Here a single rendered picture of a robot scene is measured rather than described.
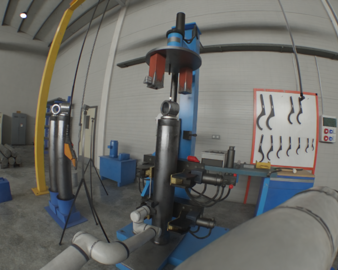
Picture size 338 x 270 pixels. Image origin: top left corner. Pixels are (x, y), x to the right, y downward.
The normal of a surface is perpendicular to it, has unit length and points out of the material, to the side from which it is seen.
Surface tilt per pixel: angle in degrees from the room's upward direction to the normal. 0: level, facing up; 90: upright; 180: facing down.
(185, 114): 90
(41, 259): 0
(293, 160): 90
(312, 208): 6
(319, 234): 33
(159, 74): 90
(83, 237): 11
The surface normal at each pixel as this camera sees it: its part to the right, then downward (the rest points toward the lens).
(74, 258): 0.65, -0.67
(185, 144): -0.46, -0.03
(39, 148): 0.89, 0.07
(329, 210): 0.22, -0.88
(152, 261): 0.07, -1.00
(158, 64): 0.65, 0.05
